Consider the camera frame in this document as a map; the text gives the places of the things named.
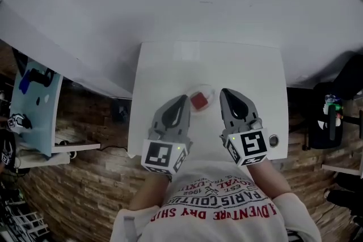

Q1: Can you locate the clear plastic bottle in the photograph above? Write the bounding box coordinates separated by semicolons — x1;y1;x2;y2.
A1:
324;94;339;106

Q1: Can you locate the white side shelf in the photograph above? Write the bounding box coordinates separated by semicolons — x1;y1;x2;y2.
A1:
17;133;102;165

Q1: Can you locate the black bag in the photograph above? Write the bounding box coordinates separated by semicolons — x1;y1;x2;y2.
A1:
307;81;345;150

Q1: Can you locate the white metal rack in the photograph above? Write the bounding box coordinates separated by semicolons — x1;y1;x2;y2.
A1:
0;198;49;242

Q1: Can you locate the light blue desk mat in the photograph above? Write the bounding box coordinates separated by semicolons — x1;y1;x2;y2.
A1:
9;61;64;157

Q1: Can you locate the person's right forearm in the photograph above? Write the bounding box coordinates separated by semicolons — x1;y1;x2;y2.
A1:
248;160;293;202

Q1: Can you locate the black floor box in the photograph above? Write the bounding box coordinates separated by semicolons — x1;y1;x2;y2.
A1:
111;99;129;124

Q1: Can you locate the person's white printed shirt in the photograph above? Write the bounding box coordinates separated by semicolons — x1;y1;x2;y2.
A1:
112;160;323;242

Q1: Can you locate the clear glass plate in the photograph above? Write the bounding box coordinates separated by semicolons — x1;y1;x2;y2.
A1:
185;83;218;117

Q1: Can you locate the person's left forearm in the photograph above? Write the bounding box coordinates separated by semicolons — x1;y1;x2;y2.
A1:
129;172;172;211

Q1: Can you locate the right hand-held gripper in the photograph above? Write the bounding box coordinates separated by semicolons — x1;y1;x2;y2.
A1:
219;88;271;168

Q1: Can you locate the red piece of meat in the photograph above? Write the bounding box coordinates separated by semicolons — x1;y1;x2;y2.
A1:
189;91;209;109

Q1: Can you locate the idle grey gripper device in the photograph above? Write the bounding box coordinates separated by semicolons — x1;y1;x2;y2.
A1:
7;113;32;131

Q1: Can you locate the blue object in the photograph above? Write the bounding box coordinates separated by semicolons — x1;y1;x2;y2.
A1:
18;70;32;94

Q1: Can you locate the black cylinder holder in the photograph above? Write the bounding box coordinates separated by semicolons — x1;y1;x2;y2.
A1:
29;67;55;86

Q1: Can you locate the black shoe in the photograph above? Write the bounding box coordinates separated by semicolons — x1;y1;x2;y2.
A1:
325;188;358;208

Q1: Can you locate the idle black gripper device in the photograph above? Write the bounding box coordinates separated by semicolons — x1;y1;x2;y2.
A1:
0;129;17;171

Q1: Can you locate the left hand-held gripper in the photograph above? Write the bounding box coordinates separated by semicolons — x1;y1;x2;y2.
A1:
141;95;195;177

